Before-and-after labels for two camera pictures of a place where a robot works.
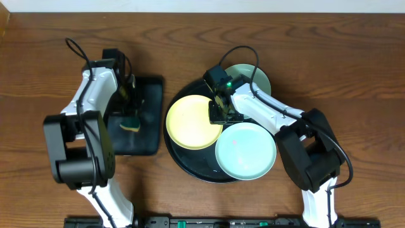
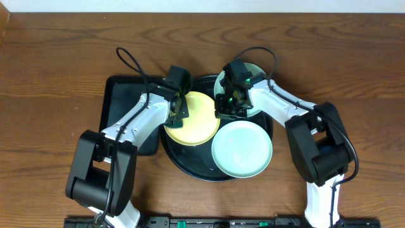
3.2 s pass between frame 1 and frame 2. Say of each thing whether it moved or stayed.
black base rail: stayed
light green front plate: stayed
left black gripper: moved
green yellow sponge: moved
